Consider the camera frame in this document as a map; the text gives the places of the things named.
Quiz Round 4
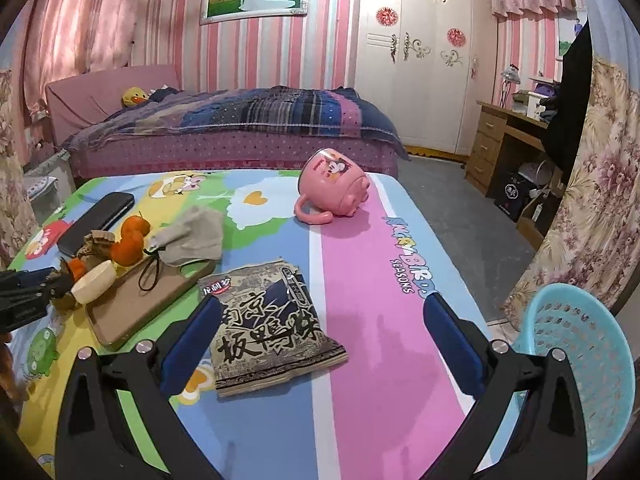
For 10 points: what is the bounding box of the wooden desk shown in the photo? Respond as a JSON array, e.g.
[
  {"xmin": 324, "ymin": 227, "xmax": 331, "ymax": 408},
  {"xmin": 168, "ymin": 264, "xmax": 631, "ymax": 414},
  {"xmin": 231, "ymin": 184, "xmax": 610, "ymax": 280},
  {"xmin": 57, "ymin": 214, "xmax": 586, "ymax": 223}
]
[{"xmin": 465, "ymin": 102, "xmax": 563, "ymax": 249}]

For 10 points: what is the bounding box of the cream round lid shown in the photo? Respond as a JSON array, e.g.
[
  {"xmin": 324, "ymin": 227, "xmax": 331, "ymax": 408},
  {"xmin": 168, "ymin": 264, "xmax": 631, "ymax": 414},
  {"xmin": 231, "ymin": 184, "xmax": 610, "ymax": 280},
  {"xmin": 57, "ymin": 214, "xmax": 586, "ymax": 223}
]
[{"xmin": 70, "ymin": 260, "xmax": 117, "ymax": 306}]

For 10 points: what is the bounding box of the tan phone case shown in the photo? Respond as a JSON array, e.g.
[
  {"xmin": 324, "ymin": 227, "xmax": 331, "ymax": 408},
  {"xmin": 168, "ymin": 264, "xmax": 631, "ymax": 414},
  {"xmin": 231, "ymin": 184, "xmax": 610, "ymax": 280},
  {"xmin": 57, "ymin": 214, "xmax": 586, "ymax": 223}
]
[{"xmin": 85, "ymin": 260, "xmax": 216, "ymax": 351}]

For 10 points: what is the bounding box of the mandarin orange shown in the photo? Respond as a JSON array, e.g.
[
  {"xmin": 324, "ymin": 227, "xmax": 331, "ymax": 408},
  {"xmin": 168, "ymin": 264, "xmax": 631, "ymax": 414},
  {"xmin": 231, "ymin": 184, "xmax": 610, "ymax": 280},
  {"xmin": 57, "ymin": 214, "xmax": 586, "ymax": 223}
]
[
  {"xmin": 120, "ymin": 214, "xmax": 151, "ymax": 238},
  {"xmin": 110, "ymin": 232, "xmax": 144, "ymax": 266}
]

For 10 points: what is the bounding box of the pink cartoon mug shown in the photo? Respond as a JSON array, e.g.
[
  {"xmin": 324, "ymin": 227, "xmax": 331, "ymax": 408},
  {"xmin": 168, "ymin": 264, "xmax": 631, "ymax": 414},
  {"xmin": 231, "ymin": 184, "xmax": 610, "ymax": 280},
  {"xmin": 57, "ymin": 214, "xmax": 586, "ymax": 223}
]
[{"xmin": 294, "ymin": 148, "xmax": 370, "ymax": 226}]

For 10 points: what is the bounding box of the black and beige snack bag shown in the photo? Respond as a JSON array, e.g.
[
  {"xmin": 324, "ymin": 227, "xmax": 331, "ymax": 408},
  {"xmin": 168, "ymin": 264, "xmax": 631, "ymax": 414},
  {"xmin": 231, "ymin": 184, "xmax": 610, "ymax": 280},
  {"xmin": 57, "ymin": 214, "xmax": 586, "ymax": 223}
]
[{"xmin": 198, "ymin": 259, "xmax": 348, "ymax": 398}]

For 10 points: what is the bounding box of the colourful cartoon bed sheet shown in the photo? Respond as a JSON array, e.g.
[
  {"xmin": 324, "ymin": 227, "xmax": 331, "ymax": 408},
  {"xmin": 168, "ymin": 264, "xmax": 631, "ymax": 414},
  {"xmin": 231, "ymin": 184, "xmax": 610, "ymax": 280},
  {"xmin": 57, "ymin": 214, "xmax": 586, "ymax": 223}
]
[{"xmin": 13, "ymin": 170, "xmax": 482, "ymax": 479}]

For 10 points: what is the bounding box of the grey drawstring pouch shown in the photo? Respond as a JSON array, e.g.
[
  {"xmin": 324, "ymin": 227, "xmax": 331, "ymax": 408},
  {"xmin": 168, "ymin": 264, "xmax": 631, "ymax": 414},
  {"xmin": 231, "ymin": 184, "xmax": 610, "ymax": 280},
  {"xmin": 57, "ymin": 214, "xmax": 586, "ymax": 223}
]
[{"xmin": 138, "ymin": 206, "xmax": 224, "ymax": 292}]

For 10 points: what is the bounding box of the pink window curtain left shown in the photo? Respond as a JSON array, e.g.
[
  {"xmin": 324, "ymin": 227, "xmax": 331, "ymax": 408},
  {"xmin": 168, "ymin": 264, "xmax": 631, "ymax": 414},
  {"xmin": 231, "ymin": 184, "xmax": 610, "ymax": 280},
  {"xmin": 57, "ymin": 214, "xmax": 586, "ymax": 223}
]
[{"xmin": 23, "ymin": 0, "xmax": 146, "ymax": 117}]

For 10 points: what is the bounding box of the person's hand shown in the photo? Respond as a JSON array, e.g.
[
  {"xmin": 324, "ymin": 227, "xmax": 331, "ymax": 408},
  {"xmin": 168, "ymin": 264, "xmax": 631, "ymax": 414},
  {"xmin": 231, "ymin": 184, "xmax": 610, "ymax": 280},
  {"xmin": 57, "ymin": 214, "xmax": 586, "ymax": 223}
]
[{"xmin": 0, "ymin": 336, "xmax": 23, "ymax": 401}]

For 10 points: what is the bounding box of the white printer on desk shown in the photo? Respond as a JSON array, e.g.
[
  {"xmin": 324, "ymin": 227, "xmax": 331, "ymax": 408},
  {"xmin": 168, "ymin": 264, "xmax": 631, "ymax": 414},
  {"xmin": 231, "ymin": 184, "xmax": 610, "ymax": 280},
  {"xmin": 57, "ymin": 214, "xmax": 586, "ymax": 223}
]
[{"xmin": 511, "ymin": 77, "xmax": 556, "ymax": 120}]

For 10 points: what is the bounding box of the orange snack wrapper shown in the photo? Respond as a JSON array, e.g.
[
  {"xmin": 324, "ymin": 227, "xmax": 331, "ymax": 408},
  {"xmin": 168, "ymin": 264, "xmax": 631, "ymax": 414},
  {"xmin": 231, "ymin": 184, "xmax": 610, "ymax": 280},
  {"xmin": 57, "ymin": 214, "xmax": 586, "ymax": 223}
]
[{"xmin": 66, "ymin": 258, "xmax": 88, "ymax": 282}]

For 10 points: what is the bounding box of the floral curtain right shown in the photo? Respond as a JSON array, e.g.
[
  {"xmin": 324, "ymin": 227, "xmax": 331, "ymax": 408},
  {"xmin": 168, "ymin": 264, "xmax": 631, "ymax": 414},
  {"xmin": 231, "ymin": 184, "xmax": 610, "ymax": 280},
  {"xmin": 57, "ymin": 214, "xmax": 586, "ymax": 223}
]
[{"xmin": 501, "ymin": 0, "xmax": 639, "ymax": 327}]

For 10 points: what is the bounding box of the floral curtain left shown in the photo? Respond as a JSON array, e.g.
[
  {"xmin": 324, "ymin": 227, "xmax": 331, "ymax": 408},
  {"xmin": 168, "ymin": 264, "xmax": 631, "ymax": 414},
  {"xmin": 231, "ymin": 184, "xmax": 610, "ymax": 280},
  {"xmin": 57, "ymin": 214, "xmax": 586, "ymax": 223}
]
[{"xmin": 0, "ymin": 68, "xmax": 38, "ymax": 271}]

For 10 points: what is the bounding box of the mandarin orange front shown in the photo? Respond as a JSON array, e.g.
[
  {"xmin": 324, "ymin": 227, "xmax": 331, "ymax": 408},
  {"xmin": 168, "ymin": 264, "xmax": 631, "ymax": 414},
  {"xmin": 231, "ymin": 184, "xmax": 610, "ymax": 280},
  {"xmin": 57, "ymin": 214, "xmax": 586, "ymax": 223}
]
[{"xmin": 110, "ymin": 232, "xmax": 144, "ymax": 266}]

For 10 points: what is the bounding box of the desk lamp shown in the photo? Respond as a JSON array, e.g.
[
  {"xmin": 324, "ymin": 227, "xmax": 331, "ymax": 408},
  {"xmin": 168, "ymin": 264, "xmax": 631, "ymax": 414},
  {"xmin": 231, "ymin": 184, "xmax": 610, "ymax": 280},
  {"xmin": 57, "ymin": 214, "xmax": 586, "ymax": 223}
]
[{"xmin": 499, "ymin": 64, "xmax": 521, "ymax": 107}]

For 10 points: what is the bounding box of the turquoise plastic basket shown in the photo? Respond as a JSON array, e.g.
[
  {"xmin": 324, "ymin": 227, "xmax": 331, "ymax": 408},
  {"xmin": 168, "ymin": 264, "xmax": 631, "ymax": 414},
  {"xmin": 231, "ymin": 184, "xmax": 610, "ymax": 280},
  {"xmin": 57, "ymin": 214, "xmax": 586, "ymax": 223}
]
[{"xmin": 514, "ymin": 283, "xmax": 636, "ymax": 465}]

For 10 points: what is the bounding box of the pink headboard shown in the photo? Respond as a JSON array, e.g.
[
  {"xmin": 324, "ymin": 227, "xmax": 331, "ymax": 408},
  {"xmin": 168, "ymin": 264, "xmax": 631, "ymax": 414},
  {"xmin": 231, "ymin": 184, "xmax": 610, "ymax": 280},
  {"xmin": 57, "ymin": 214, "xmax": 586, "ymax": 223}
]
[{"xmin": 46, "ymin": 65, "xmax": 181, "ymax": 148}]

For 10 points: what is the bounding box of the bedside cabinet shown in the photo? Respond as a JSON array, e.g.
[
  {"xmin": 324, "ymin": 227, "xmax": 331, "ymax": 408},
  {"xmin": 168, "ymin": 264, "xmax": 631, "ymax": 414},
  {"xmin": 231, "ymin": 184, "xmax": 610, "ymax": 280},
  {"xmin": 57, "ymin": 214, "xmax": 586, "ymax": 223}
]
[{"xmin": 24, "ymin": 150, "xmax": 76, "ymax": 224}]

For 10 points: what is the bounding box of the white wardrobe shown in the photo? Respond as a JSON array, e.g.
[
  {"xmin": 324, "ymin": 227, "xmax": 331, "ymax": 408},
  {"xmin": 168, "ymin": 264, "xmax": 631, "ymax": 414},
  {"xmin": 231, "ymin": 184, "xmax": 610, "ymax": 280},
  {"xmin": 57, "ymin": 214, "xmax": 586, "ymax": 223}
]
[{"xmin": 355, "ymin": 0, "xmax": 497, "ymax": 156}]

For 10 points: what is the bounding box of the purple bed with quilt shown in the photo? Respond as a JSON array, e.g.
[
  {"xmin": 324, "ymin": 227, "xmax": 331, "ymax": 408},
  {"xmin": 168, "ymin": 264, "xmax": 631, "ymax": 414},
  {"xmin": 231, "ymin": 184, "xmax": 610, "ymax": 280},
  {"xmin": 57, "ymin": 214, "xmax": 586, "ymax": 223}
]
[{"xmin": 64, "ymin": 86, "xmax": 407, "ymax": 178}]

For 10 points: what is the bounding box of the black wallet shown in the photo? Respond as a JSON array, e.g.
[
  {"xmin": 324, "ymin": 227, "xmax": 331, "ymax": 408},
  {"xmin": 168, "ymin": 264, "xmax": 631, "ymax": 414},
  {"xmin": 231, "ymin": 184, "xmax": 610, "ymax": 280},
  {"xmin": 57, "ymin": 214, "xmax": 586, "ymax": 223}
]
[{"xmin": 56, "ymin": 192, "xmax": 134, "ymax": 257}]

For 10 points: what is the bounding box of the black hanging garment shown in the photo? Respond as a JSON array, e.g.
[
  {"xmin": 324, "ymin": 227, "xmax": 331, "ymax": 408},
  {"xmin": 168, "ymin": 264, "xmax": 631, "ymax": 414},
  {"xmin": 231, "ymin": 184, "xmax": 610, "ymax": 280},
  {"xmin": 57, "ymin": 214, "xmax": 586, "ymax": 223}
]
[{"xmin": 541, "ymin": 22, "xmax": 592, "ymax": 185}]

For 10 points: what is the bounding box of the yellow duck plush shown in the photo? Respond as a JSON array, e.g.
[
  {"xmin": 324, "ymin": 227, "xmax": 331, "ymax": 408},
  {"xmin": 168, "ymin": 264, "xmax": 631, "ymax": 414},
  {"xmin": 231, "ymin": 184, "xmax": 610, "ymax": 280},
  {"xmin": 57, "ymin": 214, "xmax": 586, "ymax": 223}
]
[{"xmin": 122, "ymin": 87, "xmax": 149, "ymax": 107}]

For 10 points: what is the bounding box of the mandarin orange back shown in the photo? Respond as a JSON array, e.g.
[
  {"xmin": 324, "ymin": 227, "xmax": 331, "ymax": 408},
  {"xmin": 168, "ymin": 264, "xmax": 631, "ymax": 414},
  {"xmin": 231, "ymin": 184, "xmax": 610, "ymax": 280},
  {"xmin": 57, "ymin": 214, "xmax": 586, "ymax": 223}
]
[{"xmin": 120, "ymin": 214, "xmax": 151, "ymax": 238}]

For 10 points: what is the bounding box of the floral curtain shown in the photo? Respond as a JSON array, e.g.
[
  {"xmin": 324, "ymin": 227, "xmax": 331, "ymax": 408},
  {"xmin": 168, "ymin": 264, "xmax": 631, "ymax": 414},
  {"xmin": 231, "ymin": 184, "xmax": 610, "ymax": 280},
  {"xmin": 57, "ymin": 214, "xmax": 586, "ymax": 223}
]
[
  {"xmin": 0, "ymin": 68, "xmax": 38, "ymax": 271},
  {"xmin": 501, "ymin": 0, "xmax": 639, "ymax": 327}
]

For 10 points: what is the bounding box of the brown cardboard scrap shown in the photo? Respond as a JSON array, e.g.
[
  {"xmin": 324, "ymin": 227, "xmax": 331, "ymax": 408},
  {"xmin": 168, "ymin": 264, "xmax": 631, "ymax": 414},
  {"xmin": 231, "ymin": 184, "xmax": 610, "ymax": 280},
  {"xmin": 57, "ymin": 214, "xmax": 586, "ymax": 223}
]
[{"xmin": 76, "ymin": 230, "xmax": 116, "ymax": 270}]

